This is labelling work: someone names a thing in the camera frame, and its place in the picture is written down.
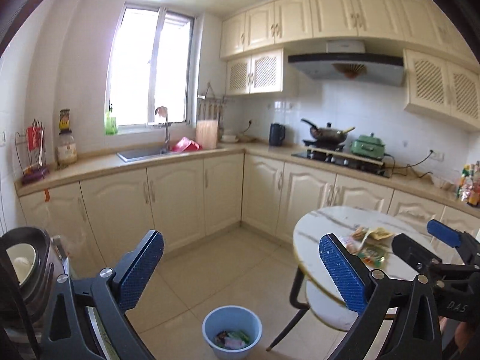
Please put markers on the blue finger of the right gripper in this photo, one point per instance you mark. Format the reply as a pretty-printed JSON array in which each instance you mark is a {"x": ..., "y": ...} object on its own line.
[
  {"x": 421, "y": 260},
  {"x": 444, "y": 233}
]

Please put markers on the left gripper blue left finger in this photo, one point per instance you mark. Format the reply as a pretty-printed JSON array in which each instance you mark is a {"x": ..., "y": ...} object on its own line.
[{"x": 134, "y": 270}]

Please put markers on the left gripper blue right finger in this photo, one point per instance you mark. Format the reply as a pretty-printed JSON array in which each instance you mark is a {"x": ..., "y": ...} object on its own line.
[{"x": 346, "y": 271}]

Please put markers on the green gold snack wrapper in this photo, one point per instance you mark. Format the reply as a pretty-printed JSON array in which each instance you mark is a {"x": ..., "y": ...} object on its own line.
[{"x": 372, "y": 256}]

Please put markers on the red white checkered wrapper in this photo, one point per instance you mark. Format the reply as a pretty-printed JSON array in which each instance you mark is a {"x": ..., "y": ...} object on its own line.
[{"x": 351, "y": 245}]

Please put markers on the gold soup packet wrapper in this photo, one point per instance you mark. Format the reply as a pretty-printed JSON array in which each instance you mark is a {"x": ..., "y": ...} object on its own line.
[{"x": 377, "y": 234}]

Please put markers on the blue plastic trash bucket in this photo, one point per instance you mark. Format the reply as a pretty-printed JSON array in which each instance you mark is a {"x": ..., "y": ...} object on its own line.
[{"x": 232, "y": 318}]

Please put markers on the steel kitchen sink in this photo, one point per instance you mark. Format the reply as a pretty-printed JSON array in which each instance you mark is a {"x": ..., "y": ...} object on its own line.
[{"x": 141, "y": 154}]

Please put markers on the kitchen window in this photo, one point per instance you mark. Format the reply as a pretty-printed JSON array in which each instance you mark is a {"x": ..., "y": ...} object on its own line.
[{"x": 150, "y": 66}]

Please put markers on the cluster of condiment bottles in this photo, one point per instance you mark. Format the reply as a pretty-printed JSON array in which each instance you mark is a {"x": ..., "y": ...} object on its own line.
[{"x": 468, "y": 189}]

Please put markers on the round white marble table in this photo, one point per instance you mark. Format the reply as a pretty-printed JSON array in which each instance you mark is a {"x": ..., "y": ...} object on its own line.
[{"x": 333, "y": 226}]

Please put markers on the white bowl on counter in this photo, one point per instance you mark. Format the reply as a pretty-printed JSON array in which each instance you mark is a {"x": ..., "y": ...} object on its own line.
[{"x": 441, "y": 183}]

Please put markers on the lower cream base cabinets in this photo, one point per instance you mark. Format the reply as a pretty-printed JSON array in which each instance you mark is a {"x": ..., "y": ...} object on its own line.
[{"x": 102, "y": 208}]

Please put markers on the black rice cooker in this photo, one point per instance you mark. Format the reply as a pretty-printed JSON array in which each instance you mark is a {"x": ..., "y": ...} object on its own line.
[{"x": 36, "y": 266}]

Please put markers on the black gas stove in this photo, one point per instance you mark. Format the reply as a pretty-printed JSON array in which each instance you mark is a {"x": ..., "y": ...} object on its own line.
[{"x": 383, "y": 170}]

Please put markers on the green electric cooker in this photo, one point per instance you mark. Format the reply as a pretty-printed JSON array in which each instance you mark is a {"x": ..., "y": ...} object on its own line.
[{"x": 368, "y": 146}]

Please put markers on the wooden board under cookers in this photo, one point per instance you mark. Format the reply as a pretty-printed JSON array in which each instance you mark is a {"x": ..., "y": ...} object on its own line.
[{"x": 342, "y": 154}]

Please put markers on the large cooking oil bottle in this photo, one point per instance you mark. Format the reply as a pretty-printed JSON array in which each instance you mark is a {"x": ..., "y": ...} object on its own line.
[{"x": 66, "y": 149}]

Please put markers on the red plastic basin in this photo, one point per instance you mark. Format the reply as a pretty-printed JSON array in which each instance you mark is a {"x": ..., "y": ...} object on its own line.
[{"x": 186, "y": 145}]

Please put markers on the green bottle on windowsill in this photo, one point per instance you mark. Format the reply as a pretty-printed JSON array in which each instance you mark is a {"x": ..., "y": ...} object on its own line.
[{"x": 110, "y": 122}]

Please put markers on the steel wok with lid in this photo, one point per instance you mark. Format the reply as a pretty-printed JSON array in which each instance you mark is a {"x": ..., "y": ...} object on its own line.
[{"x": 327, "y": 134}]

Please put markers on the wooden cutting board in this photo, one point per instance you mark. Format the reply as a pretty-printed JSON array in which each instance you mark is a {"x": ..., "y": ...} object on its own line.
[{"x": 207, "y": 134}]

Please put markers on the stacked white bowls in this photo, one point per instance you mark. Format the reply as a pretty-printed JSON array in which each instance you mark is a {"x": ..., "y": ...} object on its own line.
[{"x": 229, "y": 136}]

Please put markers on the chrome sink faucet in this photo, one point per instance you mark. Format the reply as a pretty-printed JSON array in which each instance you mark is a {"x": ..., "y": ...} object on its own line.
[{"x": 162, "y": 112}]

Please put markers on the black electric kettle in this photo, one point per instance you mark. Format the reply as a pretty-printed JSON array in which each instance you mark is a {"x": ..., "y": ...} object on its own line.
[{"x": 277, "y": 134}]

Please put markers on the hanging utensil rack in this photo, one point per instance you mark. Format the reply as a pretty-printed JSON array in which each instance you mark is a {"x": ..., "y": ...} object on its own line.
[{"x": 210, "y": 106}]

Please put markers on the black range hood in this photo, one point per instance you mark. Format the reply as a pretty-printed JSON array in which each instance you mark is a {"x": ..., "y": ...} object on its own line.
[{"x": 349, "y": 61}]

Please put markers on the wall power socket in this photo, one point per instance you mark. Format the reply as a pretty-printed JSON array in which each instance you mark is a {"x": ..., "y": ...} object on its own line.
[{"x": 437, "y": 155}]

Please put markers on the wire rack with red utensils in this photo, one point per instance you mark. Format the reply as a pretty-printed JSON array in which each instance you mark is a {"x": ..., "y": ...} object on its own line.
[{"x": 31, "y": 152}]

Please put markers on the upper cream wall cabinets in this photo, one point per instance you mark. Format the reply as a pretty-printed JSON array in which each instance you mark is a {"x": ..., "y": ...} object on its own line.
[{"x": 409, "y": 43}]

